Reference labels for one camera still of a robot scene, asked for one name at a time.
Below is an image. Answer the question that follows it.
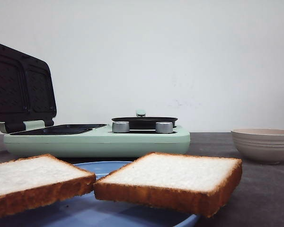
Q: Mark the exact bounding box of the white bread slice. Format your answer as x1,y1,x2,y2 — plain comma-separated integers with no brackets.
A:
0,154,96,218
94,152,242,218

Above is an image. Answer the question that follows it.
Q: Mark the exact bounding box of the breakfast maker hinged lid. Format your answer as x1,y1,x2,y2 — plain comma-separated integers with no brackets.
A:
0,44,57,134

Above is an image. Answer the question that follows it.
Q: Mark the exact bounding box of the beige ribbed bowl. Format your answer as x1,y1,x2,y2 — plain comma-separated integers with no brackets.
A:
231,128,284,164

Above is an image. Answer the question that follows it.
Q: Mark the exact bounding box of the mint green breakfast maker base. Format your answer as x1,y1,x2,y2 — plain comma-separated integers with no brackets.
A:
4,124,190,157

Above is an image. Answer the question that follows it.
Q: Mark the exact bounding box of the black round frying pan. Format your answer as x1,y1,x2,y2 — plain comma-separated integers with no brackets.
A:
112,110,178,130

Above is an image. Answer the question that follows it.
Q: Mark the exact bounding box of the right silver control knob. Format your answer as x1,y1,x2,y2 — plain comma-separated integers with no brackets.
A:
155,122,173,134

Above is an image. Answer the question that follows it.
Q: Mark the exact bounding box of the silver control knob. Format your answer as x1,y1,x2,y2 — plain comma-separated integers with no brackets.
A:
112,121,130,133
155,122,173,134

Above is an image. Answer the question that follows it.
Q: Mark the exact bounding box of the left silver control knob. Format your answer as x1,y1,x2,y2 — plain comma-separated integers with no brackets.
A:
112,121,130,133

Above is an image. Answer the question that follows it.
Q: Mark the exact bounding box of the blue round plate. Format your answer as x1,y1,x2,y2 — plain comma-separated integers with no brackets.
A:
0,161,201,227

